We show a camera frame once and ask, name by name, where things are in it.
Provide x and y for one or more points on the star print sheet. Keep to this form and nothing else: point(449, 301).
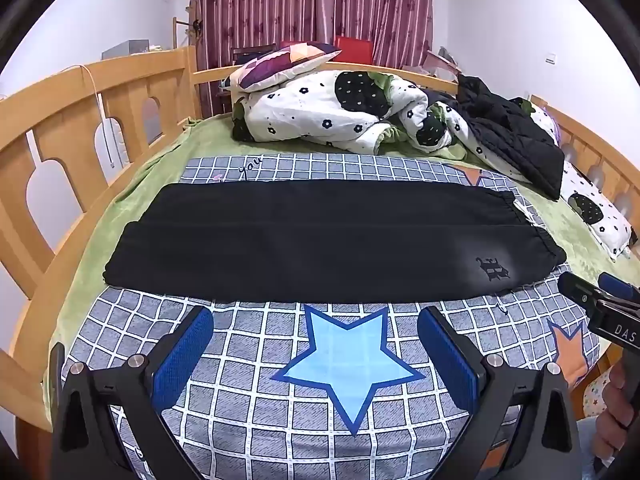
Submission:
point(597, 395)

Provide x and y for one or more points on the maroon striped curtain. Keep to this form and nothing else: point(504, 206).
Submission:
point(310, 0)

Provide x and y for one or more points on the grey grid blanket with stars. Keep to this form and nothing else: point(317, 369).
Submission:
point(240, 340)

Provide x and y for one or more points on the wooden coat stand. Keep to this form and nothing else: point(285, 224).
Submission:
point(176, 30)

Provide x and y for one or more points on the black pants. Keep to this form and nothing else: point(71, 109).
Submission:
point(320, 240)

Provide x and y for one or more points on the wooden bed frame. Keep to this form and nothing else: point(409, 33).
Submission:
point(65, 125)

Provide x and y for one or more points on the white floral quilt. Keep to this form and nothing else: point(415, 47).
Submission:
point(310, 110)

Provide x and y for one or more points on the black quilted jacket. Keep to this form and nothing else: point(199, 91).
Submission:
point(510, 140)

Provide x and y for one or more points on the purple patchwork pillow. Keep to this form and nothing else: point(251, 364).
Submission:
point(285, 62)

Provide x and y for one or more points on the green bed sheet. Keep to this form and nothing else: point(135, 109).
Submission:
point(150, 170)

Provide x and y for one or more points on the pink cardboard box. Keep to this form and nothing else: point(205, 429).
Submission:
point(440, 62)

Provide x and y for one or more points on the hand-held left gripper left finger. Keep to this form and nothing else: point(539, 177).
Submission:
point(185, 355)

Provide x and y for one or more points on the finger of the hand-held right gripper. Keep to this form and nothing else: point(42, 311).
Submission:
point(575, 287)
point(620, 287)

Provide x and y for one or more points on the grey box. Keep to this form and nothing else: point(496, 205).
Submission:
point(130, 49)

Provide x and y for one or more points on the person's right hand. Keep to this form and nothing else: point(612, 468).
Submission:
point(612, 410)

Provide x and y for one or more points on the white strawberry print pillow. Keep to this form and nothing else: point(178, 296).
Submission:
point(595, 210)

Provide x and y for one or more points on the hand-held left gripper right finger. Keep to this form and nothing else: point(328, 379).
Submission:
point(450, 360)

